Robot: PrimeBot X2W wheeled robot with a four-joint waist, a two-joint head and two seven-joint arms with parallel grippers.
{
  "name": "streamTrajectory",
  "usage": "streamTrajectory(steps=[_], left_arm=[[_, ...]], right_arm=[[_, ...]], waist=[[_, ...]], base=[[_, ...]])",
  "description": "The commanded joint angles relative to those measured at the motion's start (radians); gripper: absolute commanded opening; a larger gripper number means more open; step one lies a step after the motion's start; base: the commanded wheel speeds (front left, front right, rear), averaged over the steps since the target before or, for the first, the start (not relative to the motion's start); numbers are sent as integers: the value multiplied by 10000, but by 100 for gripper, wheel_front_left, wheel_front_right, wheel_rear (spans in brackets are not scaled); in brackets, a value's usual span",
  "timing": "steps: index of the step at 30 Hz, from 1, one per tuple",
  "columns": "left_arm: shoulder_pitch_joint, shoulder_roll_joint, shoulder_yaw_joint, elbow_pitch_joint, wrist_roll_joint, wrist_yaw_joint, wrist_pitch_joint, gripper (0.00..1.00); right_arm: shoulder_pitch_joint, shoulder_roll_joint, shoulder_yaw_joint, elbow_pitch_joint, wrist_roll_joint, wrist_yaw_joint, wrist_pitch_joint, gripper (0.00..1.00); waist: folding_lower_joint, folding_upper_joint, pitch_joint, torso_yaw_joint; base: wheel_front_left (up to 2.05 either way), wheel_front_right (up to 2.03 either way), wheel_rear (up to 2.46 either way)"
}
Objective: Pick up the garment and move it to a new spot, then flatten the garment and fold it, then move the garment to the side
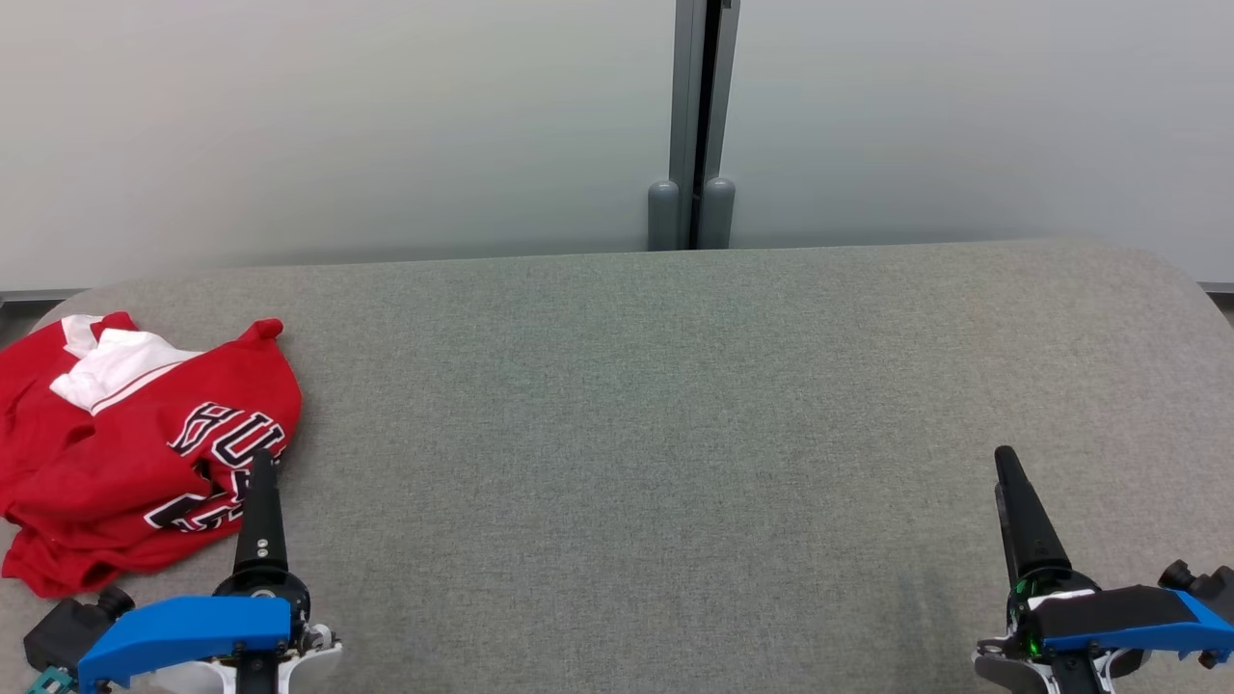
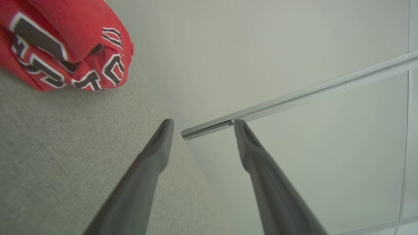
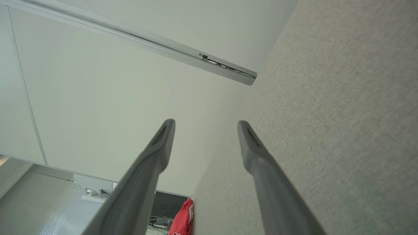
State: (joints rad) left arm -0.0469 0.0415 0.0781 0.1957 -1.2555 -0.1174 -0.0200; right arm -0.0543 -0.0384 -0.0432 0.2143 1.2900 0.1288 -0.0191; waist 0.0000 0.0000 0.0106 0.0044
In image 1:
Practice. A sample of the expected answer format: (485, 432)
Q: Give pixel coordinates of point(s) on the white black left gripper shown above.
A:
(265, 584)

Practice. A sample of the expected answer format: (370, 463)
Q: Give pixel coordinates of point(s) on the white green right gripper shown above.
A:
(1020, 612)

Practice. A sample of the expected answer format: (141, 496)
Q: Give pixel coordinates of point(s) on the red jersey black lettering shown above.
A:
(106, 482)

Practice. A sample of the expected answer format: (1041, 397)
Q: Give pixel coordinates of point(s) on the red shorts white stripe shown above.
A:
(120, 371)

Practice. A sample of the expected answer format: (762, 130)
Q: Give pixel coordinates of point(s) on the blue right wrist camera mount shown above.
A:
(1118, 617)

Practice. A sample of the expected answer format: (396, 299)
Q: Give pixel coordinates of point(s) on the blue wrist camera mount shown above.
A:
(1118, 617)
(174, 627)

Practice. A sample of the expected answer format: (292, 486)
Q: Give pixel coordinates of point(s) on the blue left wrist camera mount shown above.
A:
(174, 627)

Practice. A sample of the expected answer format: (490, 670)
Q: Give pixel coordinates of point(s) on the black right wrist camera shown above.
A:
(1217, 583)

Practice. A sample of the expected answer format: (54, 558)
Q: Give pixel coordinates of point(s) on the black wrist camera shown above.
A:
(67, 631)
(1217, 583)

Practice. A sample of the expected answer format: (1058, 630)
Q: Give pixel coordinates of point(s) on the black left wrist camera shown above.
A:
(67, 631)

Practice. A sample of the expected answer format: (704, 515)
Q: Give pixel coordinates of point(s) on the wide grey metal partition post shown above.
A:
(684, 116)

